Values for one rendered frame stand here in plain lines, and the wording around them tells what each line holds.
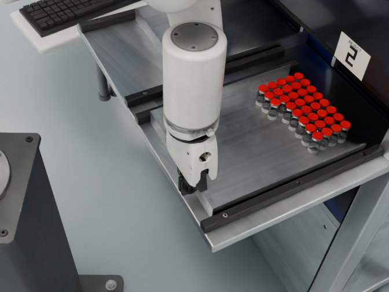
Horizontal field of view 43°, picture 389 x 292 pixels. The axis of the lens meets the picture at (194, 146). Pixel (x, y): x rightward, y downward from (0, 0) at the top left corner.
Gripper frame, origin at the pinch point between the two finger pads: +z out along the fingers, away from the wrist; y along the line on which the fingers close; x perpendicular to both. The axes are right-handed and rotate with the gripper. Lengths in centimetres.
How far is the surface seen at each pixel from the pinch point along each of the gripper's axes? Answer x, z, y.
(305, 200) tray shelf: -19.0, 4.3, -10.1
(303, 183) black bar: -19.8, 2.3, -7.9
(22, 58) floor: 5, 92, 164
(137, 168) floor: -18, 92, 76
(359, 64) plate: -38.9, -9.5, 4.4
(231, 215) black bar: -4.3, 2.3, -7.9
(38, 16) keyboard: 7, 9, 73
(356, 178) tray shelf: -30.8, 4.3, -10.4
